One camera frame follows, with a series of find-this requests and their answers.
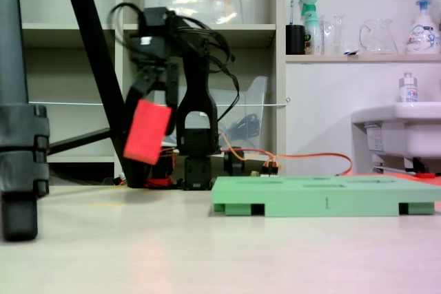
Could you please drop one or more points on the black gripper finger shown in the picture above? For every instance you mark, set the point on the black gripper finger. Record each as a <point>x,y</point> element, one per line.
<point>171,84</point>
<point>141,84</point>

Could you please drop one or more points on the red square block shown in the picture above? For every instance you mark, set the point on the red square block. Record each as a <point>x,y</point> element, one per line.
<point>146,132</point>

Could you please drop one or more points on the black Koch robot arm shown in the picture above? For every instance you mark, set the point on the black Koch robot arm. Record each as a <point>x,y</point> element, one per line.
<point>198,115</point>

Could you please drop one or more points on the white shelf unit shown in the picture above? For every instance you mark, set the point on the white shelf unit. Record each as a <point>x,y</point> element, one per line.
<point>200,36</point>

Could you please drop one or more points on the black tripod leg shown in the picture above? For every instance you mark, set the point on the black tripod leg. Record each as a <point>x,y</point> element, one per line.
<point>93,49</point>

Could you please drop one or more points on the black tripod brace bar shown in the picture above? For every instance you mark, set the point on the black tripod brace bar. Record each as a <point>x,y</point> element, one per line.
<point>79,140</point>

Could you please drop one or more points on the black round table clamp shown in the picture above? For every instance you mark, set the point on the black round table clamp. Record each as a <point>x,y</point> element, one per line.
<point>234,165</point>

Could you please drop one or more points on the yellow tape marker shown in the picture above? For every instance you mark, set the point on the yellow tape marker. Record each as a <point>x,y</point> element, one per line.
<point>103,204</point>

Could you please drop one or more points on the circuit board with connectors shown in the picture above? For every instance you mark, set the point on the circuit board with connectors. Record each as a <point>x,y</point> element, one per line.
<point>268,168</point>

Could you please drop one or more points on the black cup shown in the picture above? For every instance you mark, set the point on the black cup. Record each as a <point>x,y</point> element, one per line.
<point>295,41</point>

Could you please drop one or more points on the grey notched tripod leg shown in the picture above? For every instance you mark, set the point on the grey notched tripod leg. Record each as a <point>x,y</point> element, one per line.
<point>17,135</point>

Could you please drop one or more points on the toothbrush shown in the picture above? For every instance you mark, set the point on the toothbrush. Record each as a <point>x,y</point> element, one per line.
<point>291,11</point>

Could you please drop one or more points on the green spray bottle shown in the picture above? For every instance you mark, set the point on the green spray bottle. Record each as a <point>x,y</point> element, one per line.
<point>310,25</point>

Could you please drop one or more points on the white counter cabinet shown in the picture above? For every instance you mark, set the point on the white counter cabinet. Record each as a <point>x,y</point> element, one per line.
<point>320,118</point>

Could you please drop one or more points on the glass measuring beaker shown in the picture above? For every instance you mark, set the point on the glass measuring beaker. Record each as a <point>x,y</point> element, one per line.
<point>332,36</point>

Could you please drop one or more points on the green shape sorter board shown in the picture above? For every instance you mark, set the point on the green shape sorter board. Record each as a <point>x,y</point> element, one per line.
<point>310,197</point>

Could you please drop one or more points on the glass pitcher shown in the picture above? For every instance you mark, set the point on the glass pitcher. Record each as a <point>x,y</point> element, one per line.
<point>379,37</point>

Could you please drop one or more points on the small clear sanitizer bottle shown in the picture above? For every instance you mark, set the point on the small clear sanitizer bottle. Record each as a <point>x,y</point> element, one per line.
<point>408,89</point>

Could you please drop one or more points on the white sink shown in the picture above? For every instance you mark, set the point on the white sink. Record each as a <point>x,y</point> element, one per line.
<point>406,128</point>

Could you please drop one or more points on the white foam soap bottle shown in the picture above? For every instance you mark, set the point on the white foam soap bottle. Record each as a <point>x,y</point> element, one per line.
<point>423,37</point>

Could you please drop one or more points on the small red clip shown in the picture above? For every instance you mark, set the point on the small red clip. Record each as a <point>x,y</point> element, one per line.
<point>424,175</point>

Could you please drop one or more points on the red arm base plate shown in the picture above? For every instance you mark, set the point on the red arm base plate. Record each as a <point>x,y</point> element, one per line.
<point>160,182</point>

